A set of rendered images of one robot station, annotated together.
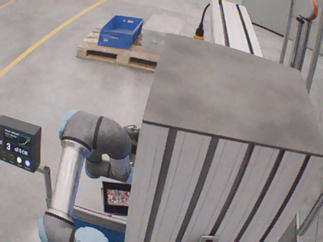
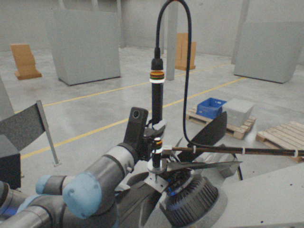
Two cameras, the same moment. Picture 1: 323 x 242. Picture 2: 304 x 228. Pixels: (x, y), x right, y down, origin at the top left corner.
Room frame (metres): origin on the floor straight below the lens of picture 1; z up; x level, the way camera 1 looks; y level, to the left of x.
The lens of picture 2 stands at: (1.17, -0.39, 1.74)
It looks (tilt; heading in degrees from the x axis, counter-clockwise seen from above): 26 degrees down; 37
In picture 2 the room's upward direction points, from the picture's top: straight up
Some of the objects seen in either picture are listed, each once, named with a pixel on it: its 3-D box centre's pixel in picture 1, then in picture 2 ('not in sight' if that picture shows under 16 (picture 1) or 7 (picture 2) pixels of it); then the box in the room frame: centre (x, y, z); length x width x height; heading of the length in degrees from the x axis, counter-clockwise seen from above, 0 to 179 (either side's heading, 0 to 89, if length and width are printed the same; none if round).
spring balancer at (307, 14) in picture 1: (306, 7); not in sight; (1.98, -0.68, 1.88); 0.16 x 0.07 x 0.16; 33
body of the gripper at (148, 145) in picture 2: not in sight; (137, 147); (1.46, -0.10, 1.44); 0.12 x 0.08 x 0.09; 8
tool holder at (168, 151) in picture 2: not in sight; (158, 157); (1.59, -0.09, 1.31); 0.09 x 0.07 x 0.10; 123
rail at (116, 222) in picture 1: (133, 227); not in sight; (1.23, 0.03, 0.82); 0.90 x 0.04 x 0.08; 88
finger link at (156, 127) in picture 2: not in sight; (161, 130); (1.57, -0.11, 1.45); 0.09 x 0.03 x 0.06; 0
